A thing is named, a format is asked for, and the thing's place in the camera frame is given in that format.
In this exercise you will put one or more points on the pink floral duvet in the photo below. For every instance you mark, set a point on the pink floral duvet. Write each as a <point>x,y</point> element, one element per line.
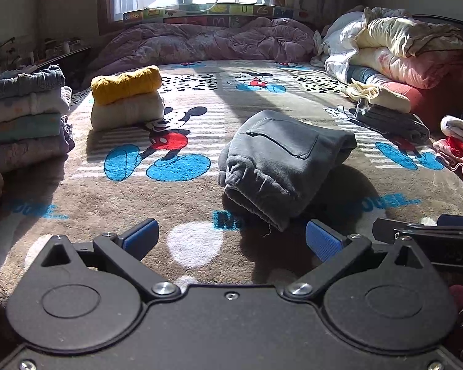
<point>425,71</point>

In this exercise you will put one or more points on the white patterned folded garment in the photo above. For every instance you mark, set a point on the white patterned folded garment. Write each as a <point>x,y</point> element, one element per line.
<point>56,101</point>

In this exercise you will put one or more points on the cluttered side shelf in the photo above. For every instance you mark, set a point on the cluttered side shelf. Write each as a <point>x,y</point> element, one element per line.
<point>22,55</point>

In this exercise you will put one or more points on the red pillow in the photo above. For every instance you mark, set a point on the red pillow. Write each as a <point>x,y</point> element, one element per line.
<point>432,104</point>

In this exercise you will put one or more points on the purple crumpled quilt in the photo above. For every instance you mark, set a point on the purple crumpled quilt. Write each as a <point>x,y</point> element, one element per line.
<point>280,39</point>

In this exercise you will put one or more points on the cream folded sweater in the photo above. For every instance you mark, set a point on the cream folded sweater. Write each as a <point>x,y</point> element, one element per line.
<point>141,108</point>

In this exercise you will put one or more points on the Mickey Mouse plush blanket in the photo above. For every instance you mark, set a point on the Mickey Mouse plush blanket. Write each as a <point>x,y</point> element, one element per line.
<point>113,179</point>

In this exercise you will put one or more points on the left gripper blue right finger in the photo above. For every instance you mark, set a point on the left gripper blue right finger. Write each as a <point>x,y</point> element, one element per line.
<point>339,255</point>

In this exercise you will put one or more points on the yellow folded sweater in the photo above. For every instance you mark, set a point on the yellow folded sweater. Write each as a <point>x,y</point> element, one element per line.
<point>107,90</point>

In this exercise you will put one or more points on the blue denim folded garment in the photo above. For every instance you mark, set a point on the blue denim folded garment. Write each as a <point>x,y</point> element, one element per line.
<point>41,81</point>

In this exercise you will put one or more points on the cream yellow duvet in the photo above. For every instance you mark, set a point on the cream yellow duvet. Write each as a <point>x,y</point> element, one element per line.
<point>405,36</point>

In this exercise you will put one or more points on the red knit garment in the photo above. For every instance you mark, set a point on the red knit garment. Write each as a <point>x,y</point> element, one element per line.
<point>456,146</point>

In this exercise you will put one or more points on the teal folded garment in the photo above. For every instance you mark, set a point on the teal folded garment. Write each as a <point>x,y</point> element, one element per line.
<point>30,127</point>

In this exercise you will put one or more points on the colourful alphabet play mat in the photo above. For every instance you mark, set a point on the colourful alphabet play mat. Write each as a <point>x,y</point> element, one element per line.
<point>227,15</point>

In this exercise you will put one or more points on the cream folded garment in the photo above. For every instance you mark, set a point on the cream folded garment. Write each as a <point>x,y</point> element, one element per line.
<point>375,94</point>

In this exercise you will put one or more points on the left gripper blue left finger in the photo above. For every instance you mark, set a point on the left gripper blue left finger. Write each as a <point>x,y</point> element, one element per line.
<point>122,253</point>

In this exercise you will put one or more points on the dark grey folded garment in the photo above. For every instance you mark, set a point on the dark grey folded garment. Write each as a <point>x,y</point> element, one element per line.
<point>389,121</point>

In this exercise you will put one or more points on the grey fleece sweatpants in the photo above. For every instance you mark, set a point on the grey fleece sweatpants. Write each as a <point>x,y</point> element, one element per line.
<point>274,165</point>

